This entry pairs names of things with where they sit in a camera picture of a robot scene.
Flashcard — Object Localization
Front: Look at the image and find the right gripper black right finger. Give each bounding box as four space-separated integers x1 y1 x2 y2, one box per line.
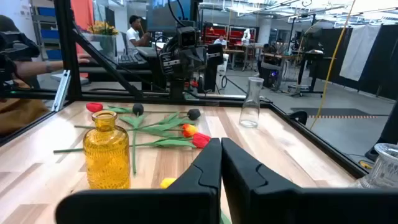
221 137 398 224

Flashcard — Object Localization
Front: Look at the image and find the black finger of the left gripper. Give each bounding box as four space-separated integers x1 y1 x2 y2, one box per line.
179 49 193 72
192 48 206 72

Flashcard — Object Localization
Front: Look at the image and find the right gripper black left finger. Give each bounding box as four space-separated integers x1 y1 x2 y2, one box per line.
55 138 223 224

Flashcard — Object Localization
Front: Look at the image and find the green stem flower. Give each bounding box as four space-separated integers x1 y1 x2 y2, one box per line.
119 103 147 176

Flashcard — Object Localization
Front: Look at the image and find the black artificial tulip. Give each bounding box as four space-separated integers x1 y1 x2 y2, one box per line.
73 108 201 133

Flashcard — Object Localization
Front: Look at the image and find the yellow orange artificial tulip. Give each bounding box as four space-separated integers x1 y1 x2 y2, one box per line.
136 123 199 139

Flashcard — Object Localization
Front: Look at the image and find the red artificial tulip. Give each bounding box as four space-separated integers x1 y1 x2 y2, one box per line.
52 132 212 154
85 101 189 114

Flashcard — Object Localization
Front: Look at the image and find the person's forearm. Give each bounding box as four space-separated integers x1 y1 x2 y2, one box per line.
14 58 80 78

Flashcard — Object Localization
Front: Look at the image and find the glass bouquet vase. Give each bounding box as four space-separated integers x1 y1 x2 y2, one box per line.
98 34 118 58

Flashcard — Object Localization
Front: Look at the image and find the clear glass carafe vase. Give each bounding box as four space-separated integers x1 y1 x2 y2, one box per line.
238 77 265 128

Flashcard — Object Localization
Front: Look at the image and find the yellow glass bottle vase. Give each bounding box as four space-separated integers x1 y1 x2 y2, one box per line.
82 110 131 190

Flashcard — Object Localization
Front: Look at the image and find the clear textured glass vase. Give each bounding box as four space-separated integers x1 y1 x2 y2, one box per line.
354 142 398 190

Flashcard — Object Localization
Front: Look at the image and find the person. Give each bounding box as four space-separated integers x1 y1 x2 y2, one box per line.
213 34 228 47
126 14 152 55
0 14 93 138

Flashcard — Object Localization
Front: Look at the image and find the red storage shelf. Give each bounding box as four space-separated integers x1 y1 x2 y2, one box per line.
201 24 259 47

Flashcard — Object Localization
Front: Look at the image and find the black computer keyboard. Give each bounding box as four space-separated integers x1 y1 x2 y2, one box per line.
116 53 149 68

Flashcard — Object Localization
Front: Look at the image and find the computer monitor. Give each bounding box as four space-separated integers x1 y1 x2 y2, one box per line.
146 0 200 32

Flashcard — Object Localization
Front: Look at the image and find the grey computer desk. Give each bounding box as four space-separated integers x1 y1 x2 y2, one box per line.
79 46 153 82

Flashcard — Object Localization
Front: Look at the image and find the yellow flower bouquet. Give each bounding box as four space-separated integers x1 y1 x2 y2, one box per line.
88 20 119 37

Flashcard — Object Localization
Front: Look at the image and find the person's hand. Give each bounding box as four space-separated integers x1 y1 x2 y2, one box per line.
76 53 93 65

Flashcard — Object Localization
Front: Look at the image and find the orange partition panel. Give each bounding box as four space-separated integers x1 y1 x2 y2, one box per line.
70 0 94 55

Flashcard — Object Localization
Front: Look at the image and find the black floor mat striped edge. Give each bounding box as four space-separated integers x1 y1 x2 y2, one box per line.
290 107 391 121

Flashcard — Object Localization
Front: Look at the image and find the black standing desk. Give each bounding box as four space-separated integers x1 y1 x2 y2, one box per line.
298 49 333 94

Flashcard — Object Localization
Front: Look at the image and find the shelf with blue bins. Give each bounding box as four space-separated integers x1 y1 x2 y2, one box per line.
30 0 63 62

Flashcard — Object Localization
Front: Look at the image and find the black stand base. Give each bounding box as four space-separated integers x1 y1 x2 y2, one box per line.
365 99 398 162

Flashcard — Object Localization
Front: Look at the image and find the white curtain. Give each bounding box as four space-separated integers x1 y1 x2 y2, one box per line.
338 24 382 82

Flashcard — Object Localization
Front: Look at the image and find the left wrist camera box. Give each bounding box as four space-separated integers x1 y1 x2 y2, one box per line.
176 26 198 49

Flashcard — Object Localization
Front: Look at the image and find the black cable loop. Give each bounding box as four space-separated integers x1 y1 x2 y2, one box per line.
288 110 308 126

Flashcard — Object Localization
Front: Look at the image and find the black aluminium table frame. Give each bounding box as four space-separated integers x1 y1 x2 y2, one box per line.
0 0 369 179

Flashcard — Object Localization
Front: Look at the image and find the silver aluminium bracket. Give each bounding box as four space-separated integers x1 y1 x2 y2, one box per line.
51 70 72 112

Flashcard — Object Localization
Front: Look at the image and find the long yellow cable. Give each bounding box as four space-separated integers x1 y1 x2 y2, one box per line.
309 0 357 130

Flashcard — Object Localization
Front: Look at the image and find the black partition wall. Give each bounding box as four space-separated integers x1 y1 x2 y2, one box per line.
320 24 398 100

